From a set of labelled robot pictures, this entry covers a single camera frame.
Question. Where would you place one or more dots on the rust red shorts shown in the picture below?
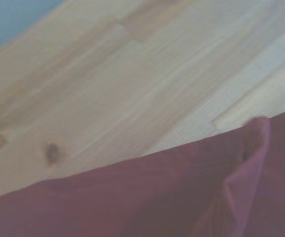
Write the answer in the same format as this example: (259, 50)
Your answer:
(157, 192)

